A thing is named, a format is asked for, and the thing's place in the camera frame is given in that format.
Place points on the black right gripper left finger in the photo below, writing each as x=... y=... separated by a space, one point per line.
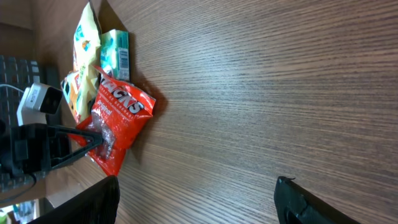
x=95 y=205

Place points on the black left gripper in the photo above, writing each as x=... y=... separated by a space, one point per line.
x=37 y=147

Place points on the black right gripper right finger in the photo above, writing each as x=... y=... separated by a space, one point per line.
x=295 y=205

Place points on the blue yellow snack bag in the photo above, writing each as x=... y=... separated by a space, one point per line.
x=80 y=86

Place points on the red candy bag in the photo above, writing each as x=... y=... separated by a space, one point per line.
x=119 y=113

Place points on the small teal box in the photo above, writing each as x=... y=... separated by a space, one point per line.
x=115 y=54

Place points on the grey plastic shopping basket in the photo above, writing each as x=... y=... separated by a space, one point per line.
x=18 y=74

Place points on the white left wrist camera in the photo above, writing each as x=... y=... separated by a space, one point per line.
x=37 y=102

